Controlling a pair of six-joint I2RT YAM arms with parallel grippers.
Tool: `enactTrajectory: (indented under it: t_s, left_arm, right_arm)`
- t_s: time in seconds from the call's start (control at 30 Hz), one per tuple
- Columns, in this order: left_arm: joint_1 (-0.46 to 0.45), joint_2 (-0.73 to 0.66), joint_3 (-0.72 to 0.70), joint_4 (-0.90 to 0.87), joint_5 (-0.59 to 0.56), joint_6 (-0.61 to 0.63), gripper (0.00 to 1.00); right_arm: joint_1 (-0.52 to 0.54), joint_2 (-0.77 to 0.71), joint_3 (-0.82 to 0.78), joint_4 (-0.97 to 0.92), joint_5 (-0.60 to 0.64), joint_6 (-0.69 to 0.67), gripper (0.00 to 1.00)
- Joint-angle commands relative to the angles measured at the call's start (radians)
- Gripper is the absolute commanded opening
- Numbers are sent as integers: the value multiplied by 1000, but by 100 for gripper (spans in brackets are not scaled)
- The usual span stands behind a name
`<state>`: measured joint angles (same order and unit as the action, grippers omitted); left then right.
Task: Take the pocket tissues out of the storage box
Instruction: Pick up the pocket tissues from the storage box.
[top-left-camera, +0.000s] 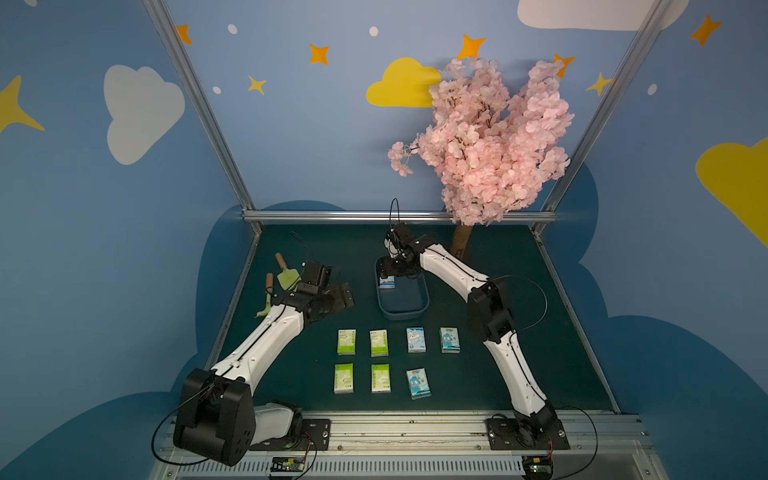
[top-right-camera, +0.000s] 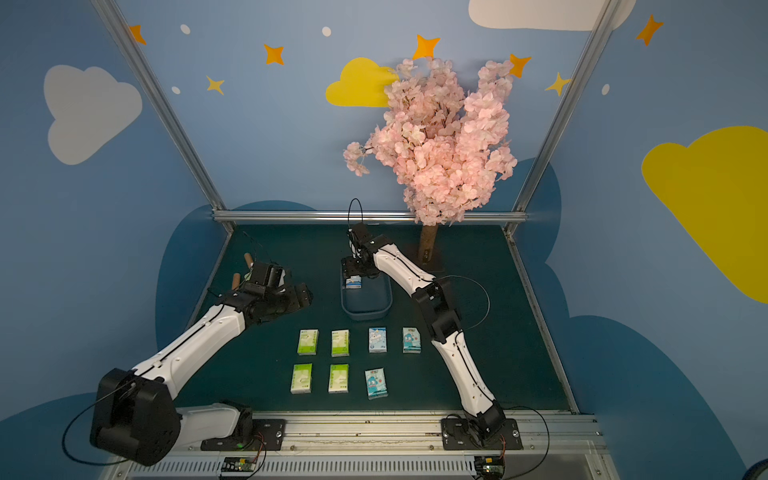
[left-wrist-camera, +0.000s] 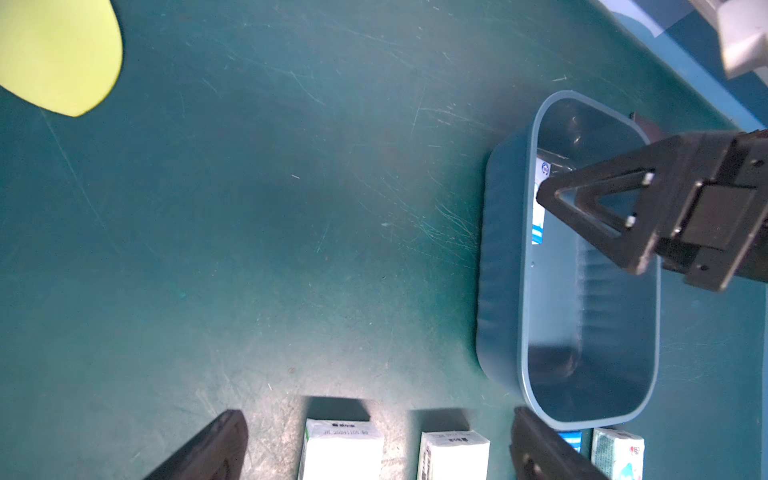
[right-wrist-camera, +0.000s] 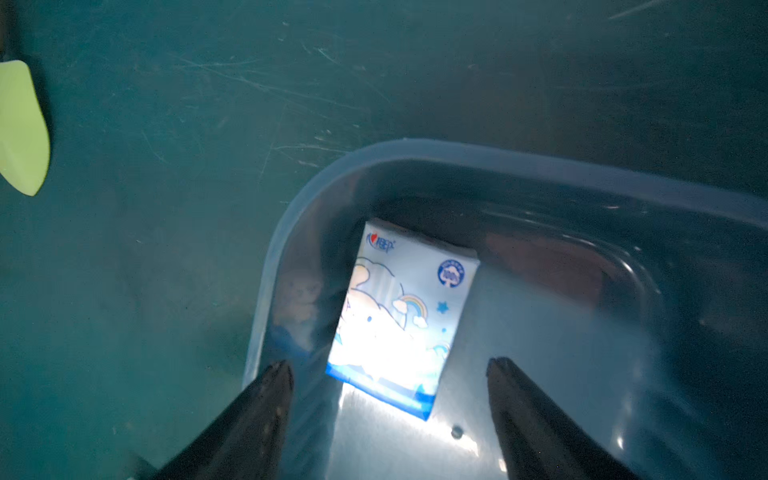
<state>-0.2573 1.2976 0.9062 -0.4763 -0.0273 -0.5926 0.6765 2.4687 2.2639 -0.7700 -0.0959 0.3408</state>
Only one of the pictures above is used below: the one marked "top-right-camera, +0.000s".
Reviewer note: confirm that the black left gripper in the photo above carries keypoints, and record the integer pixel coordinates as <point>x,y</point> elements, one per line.
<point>294,294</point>

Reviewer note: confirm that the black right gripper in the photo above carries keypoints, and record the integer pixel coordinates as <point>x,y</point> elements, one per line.
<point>351,268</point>

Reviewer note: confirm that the white blue dog tissue pack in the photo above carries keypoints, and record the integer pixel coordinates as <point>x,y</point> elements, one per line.
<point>353,282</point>

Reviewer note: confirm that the green tissue pack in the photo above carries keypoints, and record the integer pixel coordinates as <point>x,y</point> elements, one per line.
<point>338,379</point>
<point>301,380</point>
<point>340,343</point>
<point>307,342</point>

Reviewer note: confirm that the white blue elephant tissue pack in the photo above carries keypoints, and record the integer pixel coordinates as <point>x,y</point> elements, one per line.
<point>377,340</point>

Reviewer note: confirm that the blue monster tissue pack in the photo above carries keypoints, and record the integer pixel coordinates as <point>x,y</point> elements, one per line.
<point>411,340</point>

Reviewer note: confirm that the teal tissue pack bottom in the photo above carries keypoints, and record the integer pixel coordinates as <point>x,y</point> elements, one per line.
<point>376,386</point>

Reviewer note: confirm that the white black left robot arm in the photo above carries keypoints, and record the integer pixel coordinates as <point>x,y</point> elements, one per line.
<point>135,416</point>

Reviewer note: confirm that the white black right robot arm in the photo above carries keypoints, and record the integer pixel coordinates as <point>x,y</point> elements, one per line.
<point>434,298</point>

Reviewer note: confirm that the blue plastic storage box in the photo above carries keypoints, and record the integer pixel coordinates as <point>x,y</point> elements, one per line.
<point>372,301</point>

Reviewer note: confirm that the brown artificial tree trunk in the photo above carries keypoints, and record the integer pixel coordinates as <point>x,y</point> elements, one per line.
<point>427,241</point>

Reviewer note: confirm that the pink blossom tree crown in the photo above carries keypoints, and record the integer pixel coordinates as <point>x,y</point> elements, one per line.
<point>447,147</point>

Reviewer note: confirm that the aluminium frame rail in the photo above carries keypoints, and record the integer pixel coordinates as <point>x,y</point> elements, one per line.
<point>339,217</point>

